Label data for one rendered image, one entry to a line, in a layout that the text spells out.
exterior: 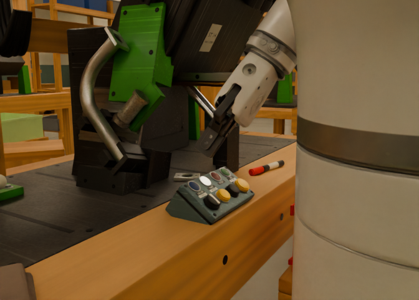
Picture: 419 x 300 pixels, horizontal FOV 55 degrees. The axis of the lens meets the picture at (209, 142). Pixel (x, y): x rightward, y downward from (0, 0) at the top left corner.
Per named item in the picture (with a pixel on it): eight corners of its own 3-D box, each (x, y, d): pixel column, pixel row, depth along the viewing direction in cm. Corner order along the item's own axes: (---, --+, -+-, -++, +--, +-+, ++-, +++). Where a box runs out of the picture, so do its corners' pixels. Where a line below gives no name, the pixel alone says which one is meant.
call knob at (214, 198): (221, 206, 65) (224, 201, 64) (212, 211, 63) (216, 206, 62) (209, 195, 66) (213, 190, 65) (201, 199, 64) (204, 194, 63)
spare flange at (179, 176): (199, 176, 90) (199, 173, 90) (199, 181, 86) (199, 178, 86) (175, 176, 91) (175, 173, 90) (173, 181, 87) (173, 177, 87)
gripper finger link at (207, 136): (229, 120, 60) (204, 157, 61) (234, 124, 64) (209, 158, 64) (213, 109, 61) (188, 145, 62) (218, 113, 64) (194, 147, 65)
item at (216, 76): (285, 85, 97) (285, 72, 96) (257, 88, 83) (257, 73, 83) (156, 82, 116) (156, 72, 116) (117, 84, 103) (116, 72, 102)
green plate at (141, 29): (172, 110, 88) (185, 16, 89) (148, 103, 81) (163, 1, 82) (132, 107, 94) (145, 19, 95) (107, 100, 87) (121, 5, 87)
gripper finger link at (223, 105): (224, 103, 57) (216, 129, 61) (253, 78, 61) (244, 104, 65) (217, 98, 57) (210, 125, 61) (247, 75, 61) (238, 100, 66)
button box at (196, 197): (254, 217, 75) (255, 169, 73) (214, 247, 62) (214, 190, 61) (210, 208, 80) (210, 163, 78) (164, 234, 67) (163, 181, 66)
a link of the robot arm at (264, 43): (297, 50, 58) (285, 67, 58) (299, 68, 66) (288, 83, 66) (250, 22, 60) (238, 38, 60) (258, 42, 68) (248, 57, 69)
